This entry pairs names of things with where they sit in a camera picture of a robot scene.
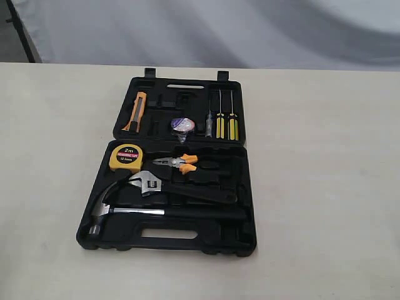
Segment black plastic tool case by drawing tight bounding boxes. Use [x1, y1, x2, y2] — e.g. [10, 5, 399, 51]
[76, 68, 257, 257]

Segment right yellow black screwdriver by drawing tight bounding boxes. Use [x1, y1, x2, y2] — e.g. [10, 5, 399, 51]
[228, 90, 239, 141]

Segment black electrical tape roll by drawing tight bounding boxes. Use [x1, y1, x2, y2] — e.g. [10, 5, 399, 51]
[170, 117, 196, 143]

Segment clear voltage tester screwdriver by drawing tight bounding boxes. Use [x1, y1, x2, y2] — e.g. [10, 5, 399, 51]
[205, 96, 213, 138]

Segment black stand pole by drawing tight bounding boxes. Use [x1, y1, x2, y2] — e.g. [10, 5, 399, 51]
[5, 0, 37, 63]

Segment claw hammer black grip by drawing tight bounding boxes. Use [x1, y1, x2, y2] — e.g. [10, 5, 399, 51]
[88, 177, 246, 236]

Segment left yellow black screwdriver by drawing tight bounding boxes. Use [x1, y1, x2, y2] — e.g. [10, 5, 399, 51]
[216, 90, 224, 139]

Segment adjustable wrench black handle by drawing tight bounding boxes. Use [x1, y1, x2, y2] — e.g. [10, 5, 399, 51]
[126, 171, 237, 204]

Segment orange handled pliers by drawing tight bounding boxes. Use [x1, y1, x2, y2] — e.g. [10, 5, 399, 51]
[152, 154, 198, 175]

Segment yellow black screwdriver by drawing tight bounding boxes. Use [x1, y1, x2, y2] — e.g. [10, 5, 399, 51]
[228, 90, 239, 141]
[216, 90, 224, 139]

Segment yellow tape measure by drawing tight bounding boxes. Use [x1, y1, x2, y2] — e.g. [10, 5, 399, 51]
[109, 144, 143, 174]

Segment orange utility knife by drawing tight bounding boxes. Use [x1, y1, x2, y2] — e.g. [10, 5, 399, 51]
[122, 91, 147, 133]

